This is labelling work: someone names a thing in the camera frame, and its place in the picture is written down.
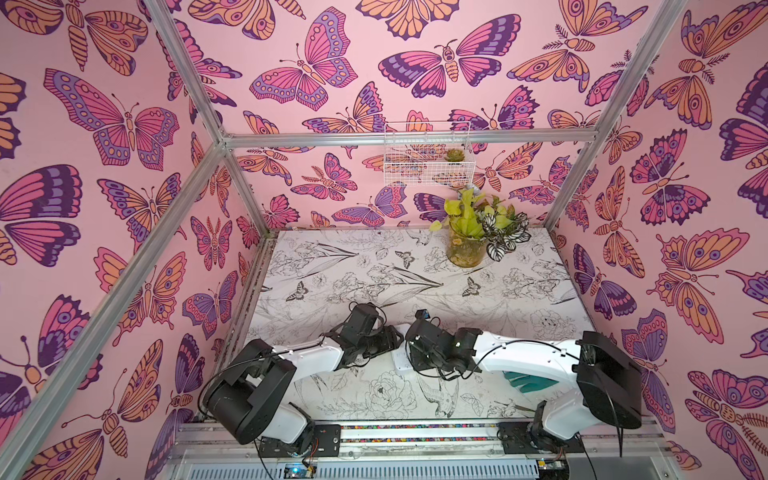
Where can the aluminium frame structure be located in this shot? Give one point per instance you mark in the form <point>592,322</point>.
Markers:
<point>46,408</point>

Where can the white digital alarm clock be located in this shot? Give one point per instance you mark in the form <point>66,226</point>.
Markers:
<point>400,356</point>

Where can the small succulent in basket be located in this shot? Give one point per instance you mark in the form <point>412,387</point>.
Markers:
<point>454,155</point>

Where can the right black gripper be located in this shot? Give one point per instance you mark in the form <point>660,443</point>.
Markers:
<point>417,346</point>

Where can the white wire basket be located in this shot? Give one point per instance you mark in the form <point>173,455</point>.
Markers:
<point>416,158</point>

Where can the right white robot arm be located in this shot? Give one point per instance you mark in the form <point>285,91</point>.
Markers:
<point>601,384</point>

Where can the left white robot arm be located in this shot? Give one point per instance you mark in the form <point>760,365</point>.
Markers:
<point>247,397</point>

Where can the green rubber glove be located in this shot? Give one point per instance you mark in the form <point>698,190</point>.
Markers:
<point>527,383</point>

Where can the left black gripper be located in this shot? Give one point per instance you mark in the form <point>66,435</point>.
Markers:
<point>388,341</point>

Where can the front mounting rail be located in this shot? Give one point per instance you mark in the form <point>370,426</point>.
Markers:
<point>445,449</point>

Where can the glass vase with plants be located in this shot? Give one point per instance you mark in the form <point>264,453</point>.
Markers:
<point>480,227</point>

